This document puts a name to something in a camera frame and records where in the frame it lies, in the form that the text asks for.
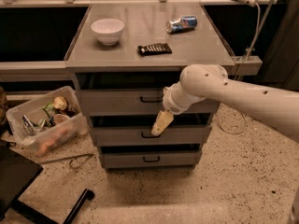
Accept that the crushed blue soda can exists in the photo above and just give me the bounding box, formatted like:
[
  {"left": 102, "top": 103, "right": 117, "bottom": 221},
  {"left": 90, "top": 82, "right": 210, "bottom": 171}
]
[{"left": 166, "top": 16, "right": 197, "bottom": 34}]

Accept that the grey top drawer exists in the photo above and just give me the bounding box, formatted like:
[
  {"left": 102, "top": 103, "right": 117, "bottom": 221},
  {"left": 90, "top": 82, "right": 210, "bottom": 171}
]
[{"left": 76, "top": 71, "right": 226, "bottom": 116}]

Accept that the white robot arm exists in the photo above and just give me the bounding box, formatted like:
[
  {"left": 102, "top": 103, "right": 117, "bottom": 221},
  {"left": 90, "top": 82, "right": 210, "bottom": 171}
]
[{"left": 151, "top": 64, "right": 299, "bottom": 143}]

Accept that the black chair base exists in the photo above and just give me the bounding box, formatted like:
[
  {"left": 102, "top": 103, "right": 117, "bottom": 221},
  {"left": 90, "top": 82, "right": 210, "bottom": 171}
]
[{"left": 0, "top": 144, "right": 95, "bottom": 224}]

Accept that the grey drawer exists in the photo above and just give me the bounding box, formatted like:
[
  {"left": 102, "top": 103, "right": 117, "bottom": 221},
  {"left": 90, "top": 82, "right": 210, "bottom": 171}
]
[
  {"left": 76, "top": 71, "right": 226, "bottom": 116},
  {"left": 91, "top": 114, "right": 211, "bottom": 147},
  {"left": 98, "top": 144, "right": 202, "bottom": 169}
]

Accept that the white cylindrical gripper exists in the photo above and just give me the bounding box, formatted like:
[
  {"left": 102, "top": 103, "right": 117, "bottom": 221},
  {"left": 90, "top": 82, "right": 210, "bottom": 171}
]
[{"left": 151, "top": 82, "right": 204, "bottom": 136}]

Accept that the clear plastic storage bin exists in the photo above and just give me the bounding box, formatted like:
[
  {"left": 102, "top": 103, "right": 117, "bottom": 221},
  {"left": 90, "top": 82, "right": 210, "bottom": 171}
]
[{"left": 7, "top": 86, "right": 88, "bottom": 155}]

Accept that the metal rod on floor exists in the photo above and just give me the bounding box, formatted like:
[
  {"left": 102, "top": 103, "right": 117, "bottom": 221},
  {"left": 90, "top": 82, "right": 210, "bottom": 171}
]
[{"left": 40, "top": 153, "right": 93, "bottom": 169}]

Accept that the grey middle drawer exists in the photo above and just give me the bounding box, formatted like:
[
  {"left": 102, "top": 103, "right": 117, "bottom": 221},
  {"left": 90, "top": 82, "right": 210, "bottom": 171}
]
[{"left": 91, "top": 114, "right": 211, "bottom": 147}]

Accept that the white cable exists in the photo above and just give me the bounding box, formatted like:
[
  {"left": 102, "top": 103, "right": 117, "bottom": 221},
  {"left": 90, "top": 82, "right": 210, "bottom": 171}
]
[{"left": 216, "top": 2, "right": 262, "bottom": 135}]

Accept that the white bowl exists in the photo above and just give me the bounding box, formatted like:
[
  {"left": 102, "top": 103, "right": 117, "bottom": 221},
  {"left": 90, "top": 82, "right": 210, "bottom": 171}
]
[{"left": 91, "top": 19, "right": 125, "bottom": 46}]

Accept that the grey bottom drawer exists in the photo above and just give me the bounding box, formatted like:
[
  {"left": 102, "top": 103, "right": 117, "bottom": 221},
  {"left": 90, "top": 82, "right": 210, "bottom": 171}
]
[{"left": 98, "top": 144, "right": 202, "bottom": 169}]

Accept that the grey drawer cabinet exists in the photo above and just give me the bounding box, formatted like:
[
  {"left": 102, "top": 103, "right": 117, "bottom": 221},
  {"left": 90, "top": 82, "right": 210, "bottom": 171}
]
[{"left": 64, "top": 2, "right": 235, "bottom": 172}]

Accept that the black snack bar wrapper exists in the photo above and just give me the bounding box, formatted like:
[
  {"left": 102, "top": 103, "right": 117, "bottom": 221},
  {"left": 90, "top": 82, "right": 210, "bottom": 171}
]
[{"left": 137, "top": 43, "right": 172, "bottom": 56}]

